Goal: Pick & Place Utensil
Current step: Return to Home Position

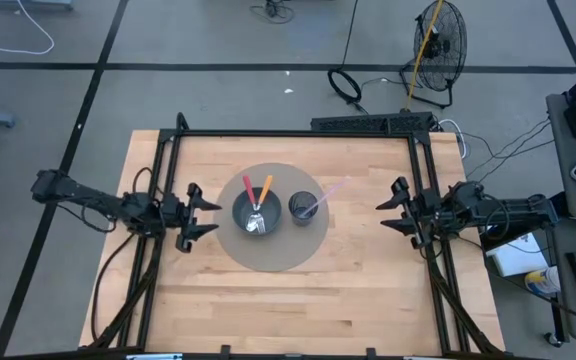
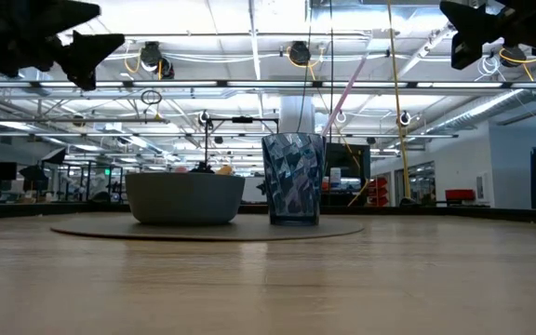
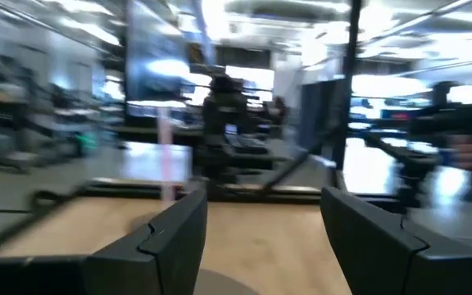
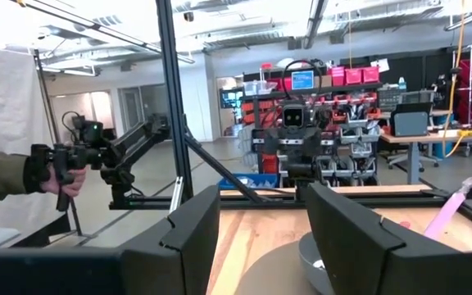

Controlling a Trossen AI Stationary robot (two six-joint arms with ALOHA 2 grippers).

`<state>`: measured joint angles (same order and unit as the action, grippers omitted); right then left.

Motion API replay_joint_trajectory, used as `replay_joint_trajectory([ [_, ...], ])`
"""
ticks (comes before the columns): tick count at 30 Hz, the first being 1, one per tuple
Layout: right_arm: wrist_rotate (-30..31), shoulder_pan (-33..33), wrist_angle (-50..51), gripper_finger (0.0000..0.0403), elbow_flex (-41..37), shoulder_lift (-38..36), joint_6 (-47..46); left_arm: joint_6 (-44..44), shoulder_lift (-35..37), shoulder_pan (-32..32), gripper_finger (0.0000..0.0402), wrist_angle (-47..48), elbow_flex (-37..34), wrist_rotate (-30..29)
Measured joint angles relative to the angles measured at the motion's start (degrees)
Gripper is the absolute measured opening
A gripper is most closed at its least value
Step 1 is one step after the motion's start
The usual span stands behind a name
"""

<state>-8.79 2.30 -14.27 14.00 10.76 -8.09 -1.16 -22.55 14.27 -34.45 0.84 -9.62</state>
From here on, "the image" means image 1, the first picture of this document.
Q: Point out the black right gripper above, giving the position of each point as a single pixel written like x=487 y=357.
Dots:
x=425 y=207

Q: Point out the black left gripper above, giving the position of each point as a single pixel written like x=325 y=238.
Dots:
x=183 y=220

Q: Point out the pink plastic straw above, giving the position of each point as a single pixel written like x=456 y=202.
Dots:
x=330 y=192

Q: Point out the dark transparent plastic cup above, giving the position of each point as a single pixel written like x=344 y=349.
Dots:
x=298 y=202

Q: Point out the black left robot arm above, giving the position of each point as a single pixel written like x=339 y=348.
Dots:
x=93 y=200

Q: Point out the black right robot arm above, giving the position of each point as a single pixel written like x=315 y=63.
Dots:
x=518 y=207

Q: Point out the dark grey bowl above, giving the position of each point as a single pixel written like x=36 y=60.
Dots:
x=273 y=215

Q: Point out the round grey placemat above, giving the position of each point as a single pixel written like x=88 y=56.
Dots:
x=268 y=252

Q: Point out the black desk beam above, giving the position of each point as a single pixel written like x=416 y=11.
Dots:
x=505 y=241

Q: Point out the white box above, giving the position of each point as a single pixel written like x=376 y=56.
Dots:
x=513 y=260

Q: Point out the white printed container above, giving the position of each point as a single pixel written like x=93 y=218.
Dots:
x=543 y=281

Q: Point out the black floor fan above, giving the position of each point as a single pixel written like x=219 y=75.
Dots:
x=443 y=50

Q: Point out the black caster wheel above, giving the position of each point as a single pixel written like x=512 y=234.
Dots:
x=553 y=339

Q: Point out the black aluminium table frame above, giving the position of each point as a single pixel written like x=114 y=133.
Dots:
x=293 y=133

